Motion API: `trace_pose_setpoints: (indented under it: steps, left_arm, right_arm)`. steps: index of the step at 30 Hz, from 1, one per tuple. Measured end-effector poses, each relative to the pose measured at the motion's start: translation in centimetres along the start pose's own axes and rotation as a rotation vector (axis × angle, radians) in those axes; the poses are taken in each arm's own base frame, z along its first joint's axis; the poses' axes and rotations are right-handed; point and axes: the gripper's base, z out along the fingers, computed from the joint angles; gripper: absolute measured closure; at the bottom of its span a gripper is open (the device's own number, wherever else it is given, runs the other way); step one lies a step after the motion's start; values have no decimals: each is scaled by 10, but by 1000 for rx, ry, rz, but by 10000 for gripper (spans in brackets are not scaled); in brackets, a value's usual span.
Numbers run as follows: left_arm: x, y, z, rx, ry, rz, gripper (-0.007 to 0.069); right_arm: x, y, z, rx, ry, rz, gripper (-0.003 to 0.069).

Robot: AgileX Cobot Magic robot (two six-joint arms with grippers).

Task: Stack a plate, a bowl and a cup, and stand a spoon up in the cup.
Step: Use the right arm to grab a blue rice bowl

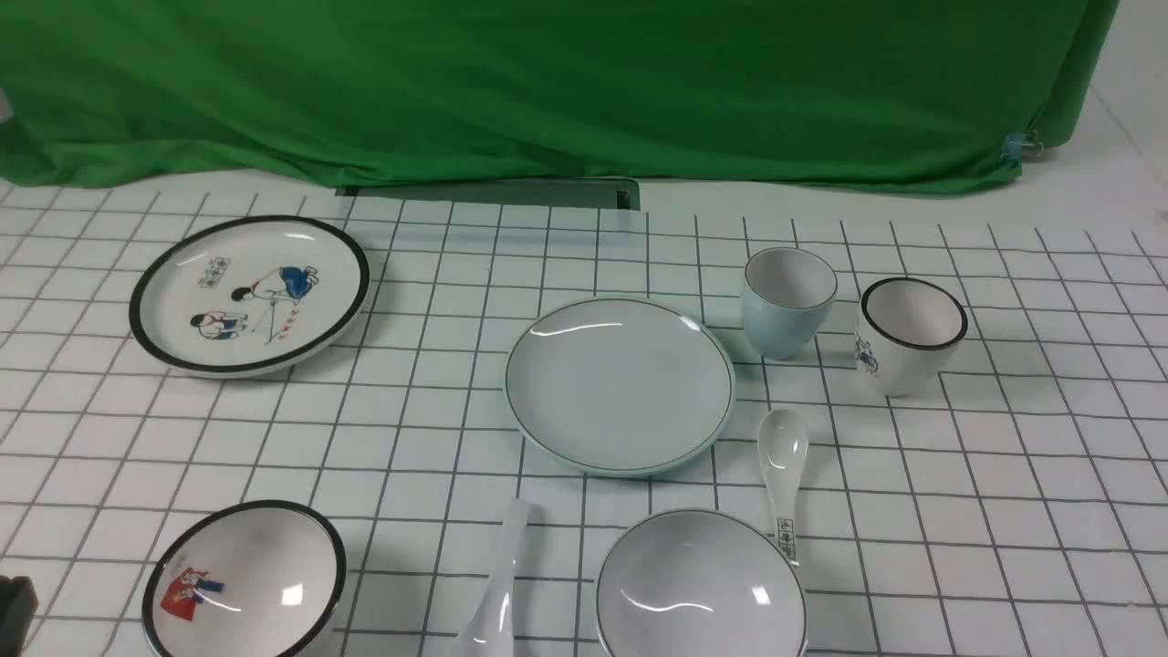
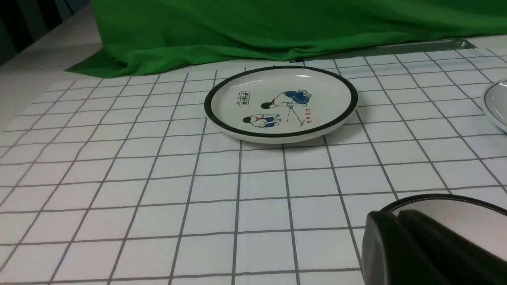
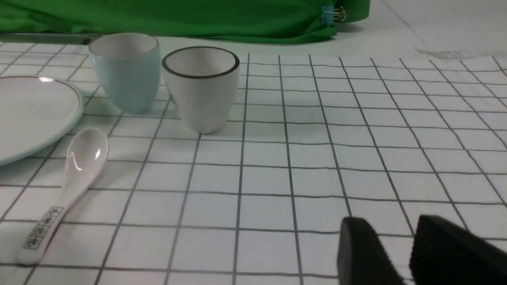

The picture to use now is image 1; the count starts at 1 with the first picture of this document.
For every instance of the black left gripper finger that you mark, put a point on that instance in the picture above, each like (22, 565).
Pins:
(19, 602)

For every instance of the plain white ceramic spoon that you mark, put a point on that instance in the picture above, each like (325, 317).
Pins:
(489, 632)

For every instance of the pale blue bowl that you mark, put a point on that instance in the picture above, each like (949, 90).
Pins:
(699, 583)

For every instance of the pale blue cup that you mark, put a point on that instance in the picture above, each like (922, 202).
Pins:
(787, 294)

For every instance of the white bowl with black rim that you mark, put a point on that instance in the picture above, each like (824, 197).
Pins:
(261, 578)

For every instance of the white plate with cartoon figures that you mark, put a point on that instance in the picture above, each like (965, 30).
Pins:
(249, 296)

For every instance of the pale blue plate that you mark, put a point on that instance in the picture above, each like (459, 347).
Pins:
(619, 386)

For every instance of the white spoon with characters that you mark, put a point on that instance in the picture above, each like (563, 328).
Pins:
(782, 441)

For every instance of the white cup with black rim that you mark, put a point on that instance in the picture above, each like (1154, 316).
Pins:
(907, 330)

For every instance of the white grid tablecloth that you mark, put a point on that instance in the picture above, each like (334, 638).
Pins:
(1014, 505)

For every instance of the green backdrop cloth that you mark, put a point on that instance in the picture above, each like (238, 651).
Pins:
(911, 97)

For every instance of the blue binder clip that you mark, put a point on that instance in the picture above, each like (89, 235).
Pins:
(1022, 147)

